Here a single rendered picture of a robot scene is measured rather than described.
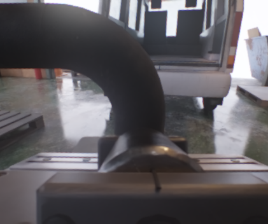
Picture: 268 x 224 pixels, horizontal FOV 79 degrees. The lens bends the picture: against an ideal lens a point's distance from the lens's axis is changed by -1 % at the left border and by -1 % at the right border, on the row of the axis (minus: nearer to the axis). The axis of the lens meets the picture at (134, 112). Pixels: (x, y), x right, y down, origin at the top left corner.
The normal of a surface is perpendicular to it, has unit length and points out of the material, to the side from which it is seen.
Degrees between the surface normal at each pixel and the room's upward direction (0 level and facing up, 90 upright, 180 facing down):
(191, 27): 93
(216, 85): 88
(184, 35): 93
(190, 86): 90
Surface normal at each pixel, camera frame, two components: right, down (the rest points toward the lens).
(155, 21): -0.25, 0.40
